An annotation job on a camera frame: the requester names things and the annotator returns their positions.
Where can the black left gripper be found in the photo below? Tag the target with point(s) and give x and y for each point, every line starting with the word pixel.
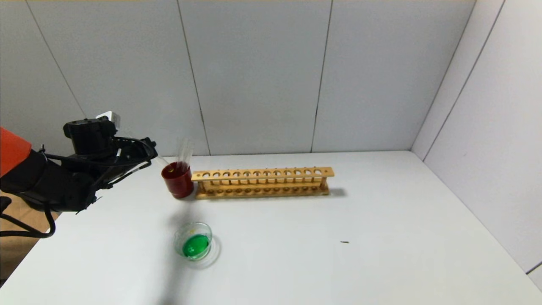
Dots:
pixel 149 149

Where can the blue-stained glass test tube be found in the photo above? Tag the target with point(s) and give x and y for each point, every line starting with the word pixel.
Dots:
pixel 182 154

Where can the orange and black left arm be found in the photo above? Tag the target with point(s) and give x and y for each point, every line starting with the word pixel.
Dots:
pixel 51 186

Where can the wooden test tube rack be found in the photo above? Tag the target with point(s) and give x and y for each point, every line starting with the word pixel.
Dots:
pixel 262 173

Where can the red plastic cup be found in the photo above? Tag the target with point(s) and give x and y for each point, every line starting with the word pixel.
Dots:
pixel 178 184

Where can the clear glass beaker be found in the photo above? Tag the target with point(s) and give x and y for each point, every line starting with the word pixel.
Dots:
pixel 195 245

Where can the black chair base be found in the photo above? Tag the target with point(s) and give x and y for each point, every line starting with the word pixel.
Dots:
pixel 6 204

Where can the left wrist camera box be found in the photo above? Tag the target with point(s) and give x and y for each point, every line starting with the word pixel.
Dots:
pixel 111 117

